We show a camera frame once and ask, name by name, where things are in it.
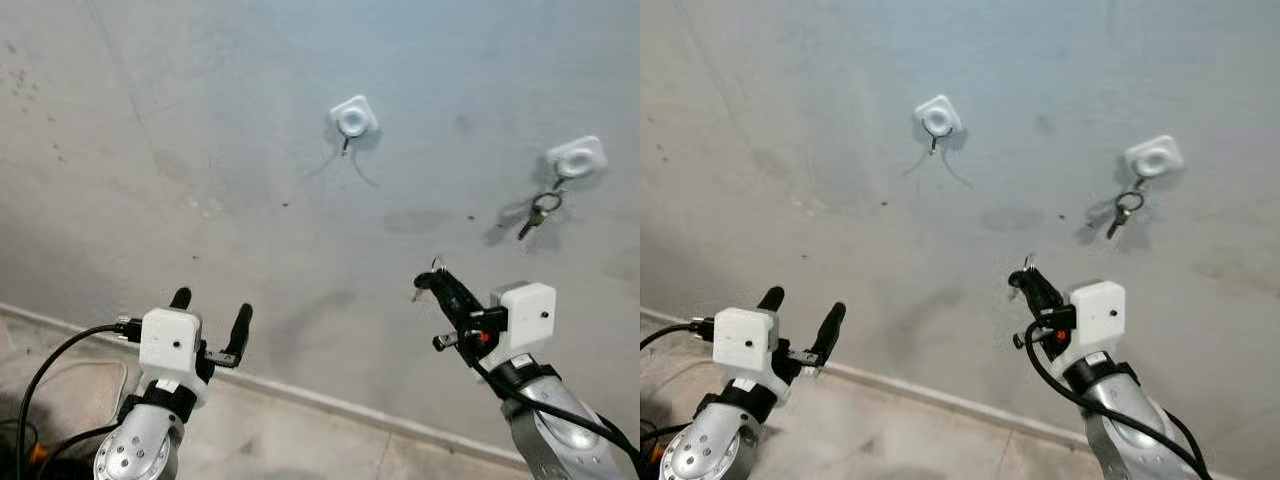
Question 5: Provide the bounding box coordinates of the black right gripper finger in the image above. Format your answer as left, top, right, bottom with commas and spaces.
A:
430, 267, 487, 321
1010, 270, 1053, 327
1022, 264, 1067, 317
416, 274, 471, 331

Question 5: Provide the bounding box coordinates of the beige floor mat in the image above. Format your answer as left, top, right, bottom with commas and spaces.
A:
640, 350, 701, 401
20, 355, 136, 431

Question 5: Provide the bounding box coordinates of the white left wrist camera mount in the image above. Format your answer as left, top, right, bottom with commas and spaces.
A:
712, 307, 781, 396
138, 307, 206, 401

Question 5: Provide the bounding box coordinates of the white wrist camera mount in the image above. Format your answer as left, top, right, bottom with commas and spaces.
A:
490, 282, 558, 369
138, 307, 206, 401
1065, 280, 1126, 369
712, 307, 781, 396

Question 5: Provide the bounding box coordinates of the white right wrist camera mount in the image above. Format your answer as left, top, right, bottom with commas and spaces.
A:
490, 282, 558, 369
1065, 280, 1126, 369

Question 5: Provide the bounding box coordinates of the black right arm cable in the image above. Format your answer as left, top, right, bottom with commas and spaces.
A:
1022, 320, 1206, 480
432, 330, 641, 479

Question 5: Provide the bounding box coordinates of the small key ring with key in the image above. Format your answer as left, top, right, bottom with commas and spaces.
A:
515, 185, 564, 241
1103, 185, 1146, 241

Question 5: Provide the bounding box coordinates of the thick black left camera cable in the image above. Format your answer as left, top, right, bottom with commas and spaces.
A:
640, 318, 716, 351
15, 318, 146, 480

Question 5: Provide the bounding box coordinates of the white square wall hook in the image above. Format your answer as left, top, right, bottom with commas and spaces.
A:
330, 95, 381, 156
546, 136, 608, 188
913, 94, 963, 156
1124, 135, 1185, 188

